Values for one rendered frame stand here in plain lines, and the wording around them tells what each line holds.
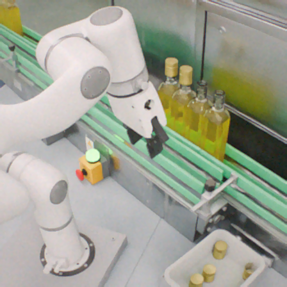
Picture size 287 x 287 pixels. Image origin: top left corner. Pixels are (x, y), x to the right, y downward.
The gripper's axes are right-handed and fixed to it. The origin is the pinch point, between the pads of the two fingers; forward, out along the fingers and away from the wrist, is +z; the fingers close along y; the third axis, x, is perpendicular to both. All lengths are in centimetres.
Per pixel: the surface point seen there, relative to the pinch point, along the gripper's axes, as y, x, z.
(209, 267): -15.2, 1.6, 37.7
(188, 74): 16.0, -27.2, 10.8
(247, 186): -10.1, -19.1, 29.2
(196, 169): 6.0, -16.2, 32.2
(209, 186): -6.4, -9.2, 20.4
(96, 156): 35.2, -1.7, 35.3
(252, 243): -17.5, -12.8, 43.5
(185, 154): 10.4, -16.7, 29.3
